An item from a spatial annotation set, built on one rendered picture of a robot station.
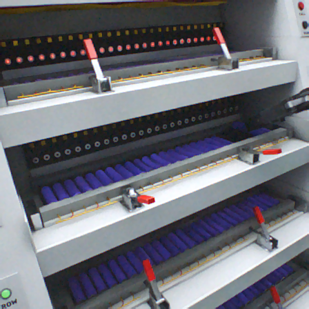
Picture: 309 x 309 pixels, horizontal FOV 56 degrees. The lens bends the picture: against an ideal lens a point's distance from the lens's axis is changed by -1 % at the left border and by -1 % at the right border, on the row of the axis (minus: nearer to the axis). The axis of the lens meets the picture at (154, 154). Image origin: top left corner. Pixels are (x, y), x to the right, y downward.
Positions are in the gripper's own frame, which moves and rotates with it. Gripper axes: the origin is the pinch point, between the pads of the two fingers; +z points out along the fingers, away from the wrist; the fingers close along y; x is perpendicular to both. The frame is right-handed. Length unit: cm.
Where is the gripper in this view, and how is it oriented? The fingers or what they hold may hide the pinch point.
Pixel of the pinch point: (261, 120)
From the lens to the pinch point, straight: 70.3
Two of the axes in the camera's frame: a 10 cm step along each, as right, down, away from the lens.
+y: -8.6, 2.6, -4.4
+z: -3.9, 2.1, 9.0
